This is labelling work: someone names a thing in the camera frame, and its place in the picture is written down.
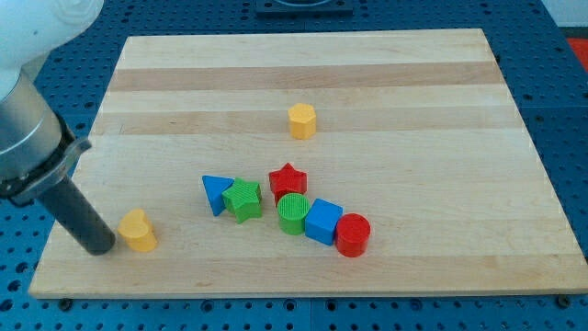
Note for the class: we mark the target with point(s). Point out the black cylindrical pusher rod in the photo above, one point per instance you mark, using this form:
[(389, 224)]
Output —
[(78, 217)]

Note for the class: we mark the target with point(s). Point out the yellow heart block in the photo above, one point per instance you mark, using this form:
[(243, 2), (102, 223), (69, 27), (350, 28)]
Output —
[(137, 231)]

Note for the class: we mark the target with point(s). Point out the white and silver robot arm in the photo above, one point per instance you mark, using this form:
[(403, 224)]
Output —
[(37, 147)]

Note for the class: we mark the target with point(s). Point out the blue triangle block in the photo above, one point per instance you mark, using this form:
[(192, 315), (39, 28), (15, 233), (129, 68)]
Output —
[(214, 187)]

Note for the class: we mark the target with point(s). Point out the green star block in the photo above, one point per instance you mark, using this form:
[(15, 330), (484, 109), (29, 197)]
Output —
[(243, 199)]

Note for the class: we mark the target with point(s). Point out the red star block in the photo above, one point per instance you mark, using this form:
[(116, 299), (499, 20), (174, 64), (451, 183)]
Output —
[(287, 180)]

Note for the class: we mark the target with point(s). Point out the green cylinder block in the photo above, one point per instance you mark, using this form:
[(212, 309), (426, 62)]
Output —
[(292, 210)]

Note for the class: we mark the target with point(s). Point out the yellow hexagon block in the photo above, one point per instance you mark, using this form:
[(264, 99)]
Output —
[(302, 121)]

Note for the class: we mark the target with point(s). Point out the blue cube block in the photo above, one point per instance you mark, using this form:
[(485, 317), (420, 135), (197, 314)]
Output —
[(321, 221)]

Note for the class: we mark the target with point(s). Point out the red cylinder block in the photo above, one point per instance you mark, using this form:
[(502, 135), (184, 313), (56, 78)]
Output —
[(352, 234)]

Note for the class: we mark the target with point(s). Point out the wooden board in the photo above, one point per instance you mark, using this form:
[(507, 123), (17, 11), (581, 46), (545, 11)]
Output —
[(416, 130)]

